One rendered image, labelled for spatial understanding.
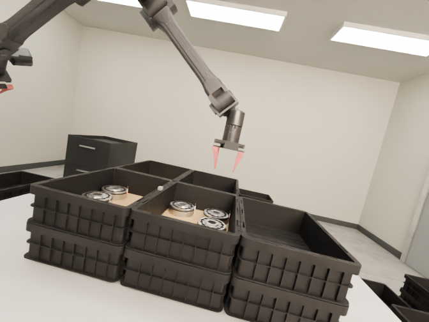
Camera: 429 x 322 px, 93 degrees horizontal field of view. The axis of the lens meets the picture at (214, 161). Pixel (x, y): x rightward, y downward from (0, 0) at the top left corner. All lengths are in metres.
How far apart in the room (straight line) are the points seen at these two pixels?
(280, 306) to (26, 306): 0.60
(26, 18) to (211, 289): 1.03
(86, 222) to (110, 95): 4.17
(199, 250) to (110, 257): 0.25
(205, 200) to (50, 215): 0.54
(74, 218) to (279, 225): 0.75
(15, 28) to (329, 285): 1.23
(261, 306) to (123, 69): 4.51
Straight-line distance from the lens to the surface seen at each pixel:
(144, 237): 0.61
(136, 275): 0.68
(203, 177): 1.32
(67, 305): 0.69
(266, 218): 0.95
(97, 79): 4.94
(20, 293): 0.75
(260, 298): 0.65
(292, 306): 0.67
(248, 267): 0.60
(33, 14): 1.02
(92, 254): 0.72
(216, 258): 0.59
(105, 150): 2.31
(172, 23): 0.80
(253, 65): 4.25
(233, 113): 0.68
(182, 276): 0.64
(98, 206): 0.64
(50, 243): 0.79
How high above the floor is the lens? 1.16
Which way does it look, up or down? 6 degrees down
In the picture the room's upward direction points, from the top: 12 degrees clockwise
